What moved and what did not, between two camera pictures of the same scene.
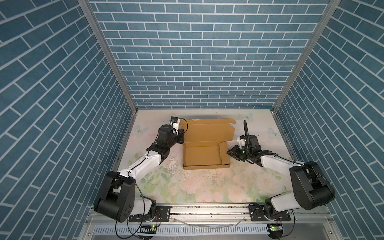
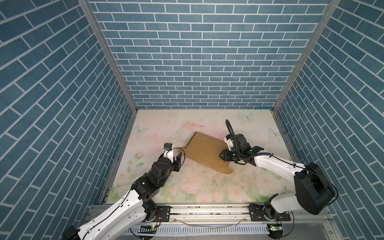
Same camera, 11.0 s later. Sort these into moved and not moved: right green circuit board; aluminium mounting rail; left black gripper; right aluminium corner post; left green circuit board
Moved: left black gripper
Not moved: right aluminium corner post; aluminium mounting rail; right green circuit board; left green circuit board
